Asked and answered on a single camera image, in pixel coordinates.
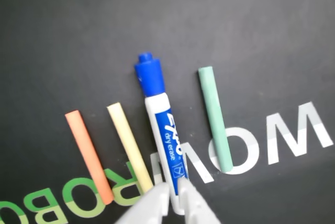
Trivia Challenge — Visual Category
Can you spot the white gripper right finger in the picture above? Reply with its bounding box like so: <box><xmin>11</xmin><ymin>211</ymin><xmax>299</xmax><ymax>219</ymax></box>
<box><xmin>177</xmin><ymin>177</ymin><xmax>222</xmax><ymax>224</ymax></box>

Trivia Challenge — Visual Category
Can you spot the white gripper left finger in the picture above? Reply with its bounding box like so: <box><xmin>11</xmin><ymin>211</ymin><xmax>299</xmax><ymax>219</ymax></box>
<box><xmin>114</xmin><ymin>181</ymin><xmax>171</xmax><ymax>224</ymax></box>

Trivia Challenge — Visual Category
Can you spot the yellow chalk stick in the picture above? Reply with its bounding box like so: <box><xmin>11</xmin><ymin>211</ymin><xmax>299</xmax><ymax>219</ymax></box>
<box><xmin>106</xmin><ymin>103</ymin><xmax>154</xmax><ymax>194</ymax></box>

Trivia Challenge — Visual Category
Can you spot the blue dry erase marker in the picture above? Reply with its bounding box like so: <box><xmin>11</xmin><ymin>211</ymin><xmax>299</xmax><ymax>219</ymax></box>
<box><xmin>133</xmin><ymin>51</ymin><xmax>191</xmax><ymax>216</ymax></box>

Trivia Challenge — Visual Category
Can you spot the orange chalk stick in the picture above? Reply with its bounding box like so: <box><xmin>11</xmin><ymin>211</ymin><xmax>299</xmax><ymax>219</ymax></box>
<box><xmin>64</xmin><ymin>110</ymin><xmax>115</xmax><ymax>206</ymax></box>

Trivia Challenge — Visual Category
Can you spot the green chalk stick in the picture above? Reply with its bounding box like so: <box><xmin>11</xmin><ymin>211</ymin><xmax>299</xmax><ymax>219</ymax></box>
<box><xmin>198</xmin><ymin>66</ymin><xmax>233</xmax><ymax>173</ymax></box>

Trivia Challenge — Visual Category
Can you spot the dark grey WOWROBO mat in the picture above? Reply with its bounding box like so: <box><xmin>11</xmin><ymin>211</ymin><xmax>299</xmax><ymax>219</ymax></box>
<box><xmin>0</xmin><ymin>0</ymin><xmax>335</xmax><ymax>224</ymax></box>

